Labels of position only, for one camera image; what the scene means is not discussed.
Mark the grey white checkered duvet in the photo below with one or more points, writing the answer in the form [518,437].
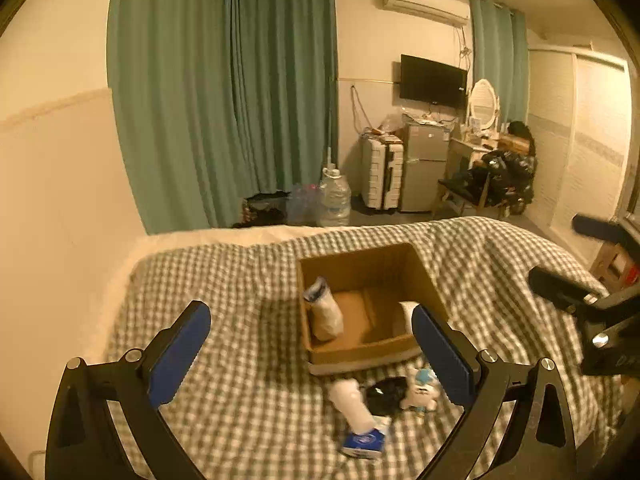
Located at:
[249,409]

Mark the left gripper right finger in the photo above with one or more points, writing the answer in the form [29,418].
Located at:
[539,439]

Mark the white tube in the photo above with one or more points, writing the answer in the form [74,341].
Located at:
[347,398]

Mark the white air conditioner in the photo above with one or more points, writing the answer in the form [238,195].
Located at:
[452,12]

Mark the white tape roll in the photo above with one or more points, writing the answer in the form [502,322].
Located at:
[407,309]

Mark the large water bottle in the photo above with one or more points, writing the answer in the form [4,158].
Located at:
[335,198]

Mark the black garbage bags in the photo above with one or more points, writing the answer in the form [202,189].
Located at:
[509,171]

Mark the silver mini fridge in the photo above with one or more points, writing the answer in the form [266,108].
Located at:
[425,161]

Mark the white oval vanity mirror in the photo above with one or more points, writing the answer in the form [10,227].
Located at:
[484,106]

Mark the wooden dressing table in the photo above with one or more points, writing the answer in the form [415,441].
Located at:
[462,158]

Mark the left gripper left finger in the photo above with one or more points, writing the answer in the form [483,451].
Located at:
[83,442]

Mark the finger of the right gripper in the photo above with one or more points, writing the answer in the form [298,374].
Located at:
[613,231]
[566,295]

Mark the black plastic cup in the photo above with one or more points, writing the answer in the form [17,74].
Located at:
[384,397]

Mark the blue Vinda tissue pack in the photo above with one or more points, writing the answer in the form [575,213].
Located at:
[371,444]

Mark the white wardrobe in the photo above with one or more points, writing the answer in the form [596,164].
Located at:
[579,113]

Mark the green curtain left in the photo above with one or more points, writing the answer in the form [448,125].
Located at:
[219,100]

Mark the brown cardboard box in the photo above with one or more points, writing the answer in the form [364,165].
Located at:
[369,286]

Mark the white toy figure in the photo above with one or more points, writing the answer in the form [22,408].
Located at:
[423,390]

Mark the white suitcase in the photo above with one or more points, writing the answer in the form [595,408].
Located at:
[381,171]

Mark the green curtain right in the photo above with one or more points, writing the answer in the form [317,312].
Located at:
[500,55]

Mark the green curtain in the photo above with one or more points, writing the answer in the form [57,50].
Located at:
[500,55]
[219,100]

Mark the pack of water bottles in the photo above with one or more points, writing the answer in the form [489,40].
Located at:
[302,205]

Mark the black wall television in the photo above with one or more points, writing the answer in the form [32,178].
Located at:
[432,82]

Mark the white pouch in box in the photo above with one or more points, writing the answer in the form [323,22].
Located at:
[327,322]

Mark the wooden stool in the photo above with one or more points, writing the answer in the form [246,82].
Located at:
[614,268]

